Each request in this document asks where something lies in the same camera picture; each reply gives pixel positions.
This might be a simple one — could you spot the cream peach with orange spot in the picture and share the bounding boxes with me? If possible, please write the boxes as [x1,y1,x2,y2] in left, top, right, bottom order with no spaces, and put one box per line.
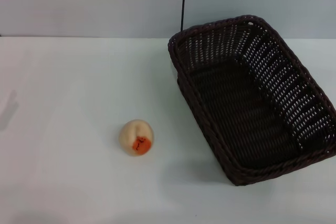
[119,119,155,158]

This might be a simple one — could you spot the dark brown woven basket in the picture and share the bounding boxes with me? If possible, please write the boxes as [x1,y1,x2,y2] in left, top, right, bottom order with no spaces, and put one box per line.
[167,16,336,187]

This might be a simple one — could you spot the black vertical cable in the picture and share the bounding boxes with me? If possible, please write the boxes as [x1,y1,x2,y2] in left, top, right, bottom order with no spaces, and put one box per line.
[180,0,187,31]

